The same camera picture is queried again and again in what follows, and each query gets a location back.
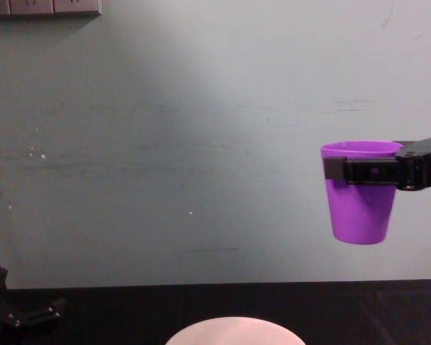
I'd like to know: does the pale pink round object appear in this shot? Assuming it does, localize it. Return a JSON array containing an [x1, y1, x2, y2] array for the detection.
[[164, 316, 307, 345]]

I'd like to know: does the purple plastic cup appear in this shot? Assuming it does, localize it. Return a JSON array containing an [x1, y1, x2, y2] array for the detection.
[[320, 139, 405, 246]]

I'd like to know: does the white wall socket panel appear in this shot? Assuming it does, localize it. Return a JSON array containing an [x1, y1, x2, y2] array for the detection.
[[0, 0, 103, 21]]

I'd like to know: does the black table cloth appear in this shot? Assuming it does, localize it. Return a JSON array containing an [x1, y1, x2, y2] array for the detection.
[[0, 278, 431, 345]]

